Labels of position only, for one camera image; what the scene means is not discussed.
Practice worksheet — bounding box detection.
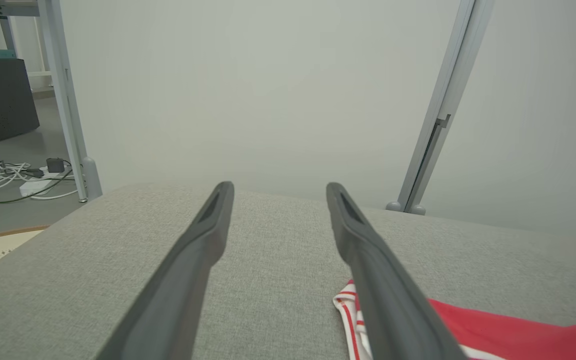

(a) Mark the red numbered jersey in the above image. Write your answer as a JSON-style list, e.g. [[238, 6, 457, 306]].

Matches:
[[333, 280, 576, 360]]

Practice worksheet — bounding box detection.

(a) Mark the grey double partition post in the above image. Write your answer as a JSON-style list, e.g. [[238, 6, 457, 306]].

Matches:
[[386, 0, 495, 216]]

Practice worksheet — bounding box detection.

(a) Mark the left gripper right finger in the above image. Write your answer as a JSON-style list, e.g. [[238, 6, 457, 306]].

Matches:
[[325, 181, 469, 360]]

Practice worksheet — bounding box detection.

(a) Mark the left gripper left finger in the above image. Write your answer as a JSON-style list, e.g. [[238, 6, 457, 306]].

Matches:
[[95, 181, 236, 360]]

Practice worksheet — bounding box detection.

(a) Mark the white cable bundle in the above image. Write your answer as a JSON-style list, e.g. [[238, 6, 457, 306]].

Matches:
[[0, 150, 86, 201]]

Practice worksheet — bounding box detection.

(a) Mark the grey fabric sofa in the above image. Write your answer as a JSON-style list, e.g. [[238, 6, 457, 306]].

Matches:
[[0, 182, 576, 360]]

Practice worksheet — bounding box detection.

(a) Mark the grey metal table leg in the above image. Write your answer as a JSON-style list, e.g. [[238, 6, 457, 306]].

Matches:
[[37, 0, 103, 203]]

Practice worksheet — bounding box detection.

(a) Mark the black computer tower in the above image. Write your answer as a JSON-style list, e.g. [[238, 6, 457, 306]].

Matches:
[[0, 58, 40, 150]]

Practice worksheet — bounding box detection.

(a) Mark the white power strip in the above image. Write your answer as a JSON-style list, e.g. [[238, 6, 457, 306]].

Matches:
[[19, 179, 53, 197]]

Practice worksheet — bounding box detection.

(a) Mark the grey desk frame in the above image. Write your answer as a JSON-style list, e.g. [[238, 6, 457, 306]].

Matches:
[[0, 0, 53, 92]]

